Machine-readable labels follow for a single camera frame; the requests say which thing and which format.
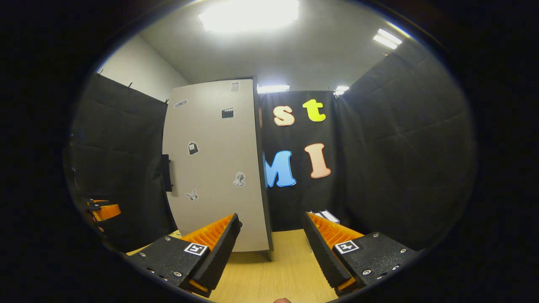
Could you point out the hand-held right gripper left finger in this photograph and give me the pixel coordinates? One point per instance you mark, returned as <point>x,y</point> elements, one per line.
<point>219,256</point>

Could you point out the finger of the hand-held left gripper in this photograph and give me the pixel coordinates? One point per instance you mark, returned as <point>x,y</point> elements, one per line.
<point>99,201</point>
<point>107,212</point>

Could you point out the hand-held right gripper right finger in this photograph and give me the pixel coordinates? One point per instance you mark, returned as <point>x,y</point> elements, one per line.
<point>324,256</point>

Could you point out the grey white cabinet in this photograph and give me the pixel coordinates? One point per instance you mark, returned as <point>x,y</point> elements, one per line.
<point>261,168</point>

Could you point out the white cabinet door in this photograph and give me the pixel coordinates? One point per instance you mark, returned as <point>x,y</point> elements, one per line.
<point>214,147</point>

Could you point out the white spine book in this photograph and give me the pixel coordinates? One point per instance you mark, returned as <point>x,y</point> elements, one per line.
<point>329,216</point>

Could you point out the black backdrop cloth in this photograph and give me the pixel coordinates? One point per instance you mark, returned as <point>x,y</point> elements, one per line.
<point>400,160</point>

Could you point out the side ceiling light panel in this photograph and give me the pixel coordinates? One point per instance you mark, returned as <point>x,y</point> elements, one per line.
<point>387,38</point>

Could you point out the large ceiling light panel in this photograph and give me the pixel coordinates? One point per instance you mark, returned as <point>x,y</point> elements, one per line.
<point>248,14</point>

